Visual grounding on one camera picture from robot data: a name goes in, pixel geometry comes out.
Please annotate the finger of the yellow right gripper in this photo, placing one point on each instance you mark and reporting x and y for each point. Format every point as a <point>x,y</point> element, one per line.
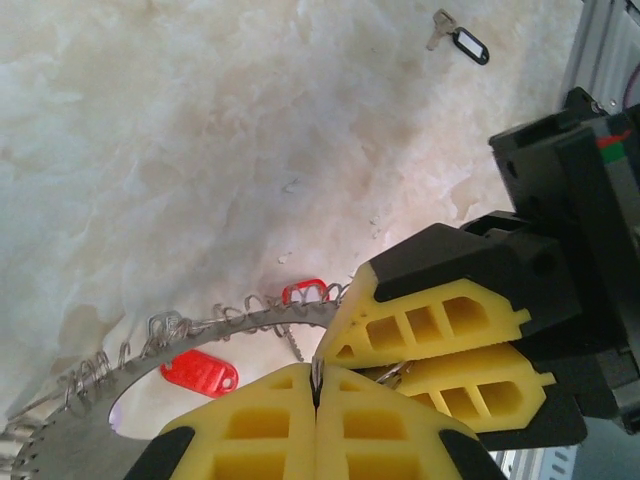
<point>450,380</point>
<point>380,305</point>

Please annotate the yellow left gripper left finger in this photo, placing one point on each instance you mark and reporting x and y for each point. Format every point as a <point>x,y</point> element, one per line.
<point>260,430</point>

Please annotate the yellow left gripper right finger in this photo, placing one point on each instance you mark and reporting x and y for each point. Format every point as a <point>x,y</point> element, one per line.
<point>380,435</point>

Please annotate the red plastic key tag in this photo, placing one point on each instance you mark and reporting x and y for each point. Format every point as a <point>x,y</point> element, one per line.
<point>200,372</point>
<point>295,292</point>

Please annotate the silver key with black tag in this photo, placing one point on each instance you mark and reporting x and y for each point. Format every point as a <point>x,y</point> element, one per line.
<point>472,45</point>

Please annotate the aluminium table side rail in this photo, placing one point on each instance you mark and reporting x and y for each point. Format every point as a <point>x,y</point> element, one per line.
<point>600,50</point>

